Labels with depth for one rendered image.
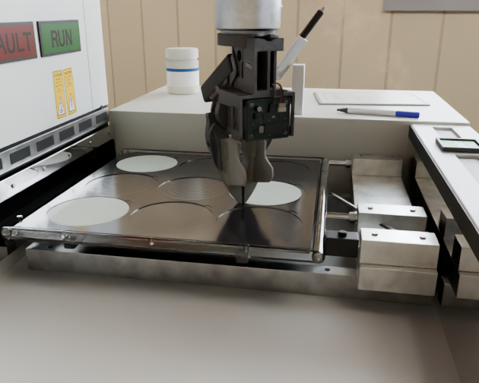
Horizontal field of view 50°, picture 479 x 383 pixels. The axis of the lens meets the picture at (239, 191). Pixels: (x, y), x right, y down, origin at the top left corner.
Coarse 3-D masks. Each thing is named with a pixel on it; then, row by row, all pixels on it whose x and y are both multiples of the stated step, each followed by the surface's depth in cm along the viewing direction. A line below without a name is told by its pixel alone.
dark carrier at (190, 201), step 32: (192, 160) 87; (288, 160) 87; (64, 192) 72; (96, 192) 72; (128, 192) 72; (160, 192) 72; (192, 192) 72; (224, 192) 72; (32, 224) 61; (128, 224) 61; (160, 224) 61; (192, 224) 61; (224, 224) 61; (256, 224) 61; (288, 224) 61
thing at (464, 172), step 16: (416, 128) 82; (432, 128) 82; (448, 128) 83; (464, 128) 82; (432, 144) 72; (448, 160) 65; (464, 160) 66; (448, 176) 59; (464, 176) 59; (464, 192) 54; (464, 208) 50
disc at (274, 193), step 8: (264, 184) 75; (272, 184) 75; (280, 184) 75; (288, 184) 75; (256, 192) 71; (264, 192) 71; (272, 192) 71; (280, 192) 71; (288, 192) 71; (296, 192) 71; (248, 200) 68; (256, 200) 68; (264, 200) 68; (272, 200) 68; (280, 200) 68; (288, 200) 68
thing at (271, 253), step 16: (32, 240) 59; (48, 240) 58; (64, 240) 58; (80, 240) 58; (96, 240) 57; (112, 240) 57; (128, 240) 57; (144, 240) 56; (160, 240) 56; (176, 240) 56; (192, 240) 56; (240, 256) 55; (256, 256) 54; (272, 256) 54; (288, 256) 54; (304, 256) 53
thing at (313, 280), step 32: (32, 256) 66; (64, 256) 66; (96, 256) 65; (128, 256) 64; (160, 256) 64; (192, 256) 64; (256, 288) 62; (288, 288) 61; (320, 288) 61; (352, 288) 60
